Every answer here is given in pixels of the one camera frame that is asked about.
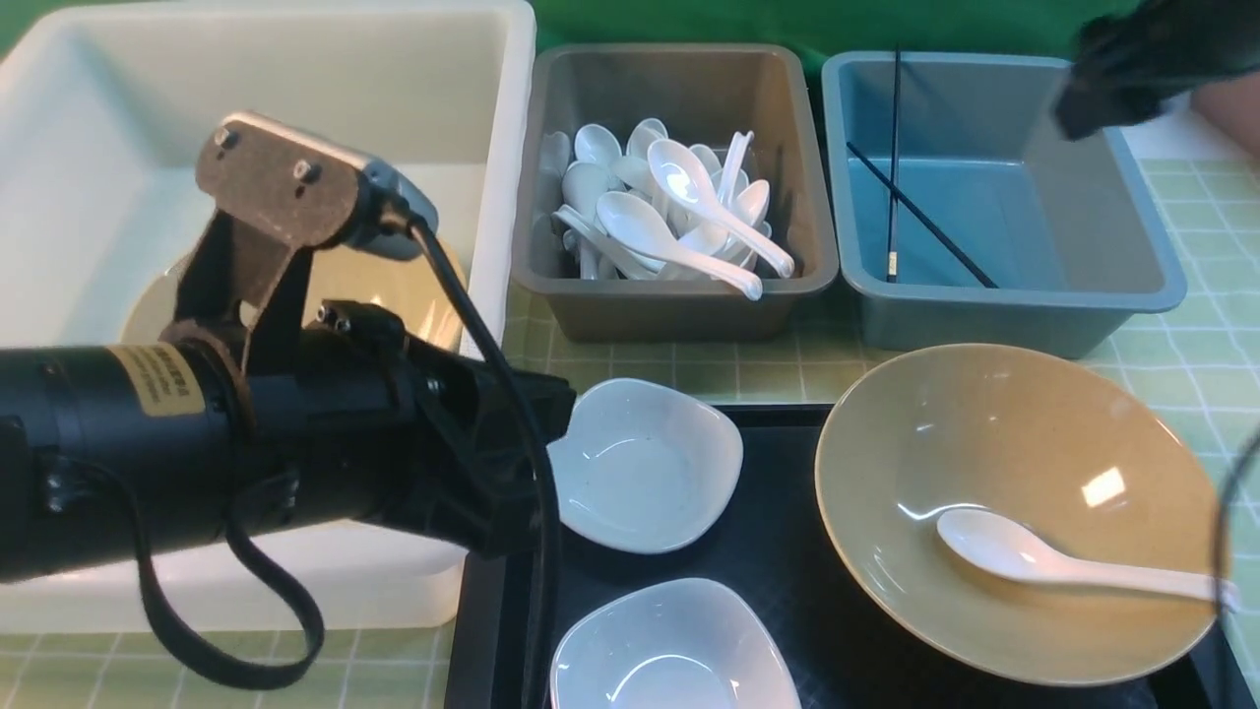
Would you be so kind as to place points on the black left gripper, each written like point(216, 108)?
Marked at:
point(374, 425)

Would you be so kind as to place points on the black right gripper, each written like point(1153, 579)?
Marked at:
point(1127, 67)

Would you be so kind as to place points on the black chopstick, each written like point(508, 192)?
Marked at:
point(899, 198)
point(892, 272)

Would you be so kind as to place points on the white square dish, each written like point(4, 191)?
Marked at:
point(688, 643)
point(644, 468)

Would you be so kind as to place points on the tan noodle bowl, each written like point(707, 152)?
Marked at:
point(1048, 444)

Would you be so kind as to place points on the white soup spoon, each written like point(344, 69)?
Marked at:
point(1001, 547)

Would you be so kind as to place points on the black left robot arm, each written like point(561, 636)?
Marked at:
point(166, 421)

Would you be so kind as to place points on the tan bowl in tub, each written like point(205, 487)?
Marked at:
point(409, 289)

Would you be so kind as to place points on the blue-grey plastic bin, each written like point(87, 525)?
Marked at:
point(1066, 229)

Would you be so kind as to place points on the white spoon front of pile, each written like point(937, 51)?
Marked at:
point(637, 226)

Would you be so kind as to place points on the white spoon of pile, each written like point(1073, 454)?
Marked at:
point(637, 226)
point(683, 177)

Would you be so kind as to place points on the large white plastic tub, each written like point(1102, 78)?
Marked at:
point(104, 111)

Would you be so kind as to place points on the white spoon top of pile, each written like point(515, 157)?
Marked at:
point(683, 177)

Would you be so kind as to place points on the grey plastic bin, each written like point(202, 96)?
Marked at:
point(704, 93)

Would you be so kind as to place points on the black serving tray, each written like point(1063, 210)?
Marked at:
point(770, 547)

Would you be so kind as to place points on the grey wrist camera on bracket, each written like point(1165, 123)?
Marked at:
point(281, 195)

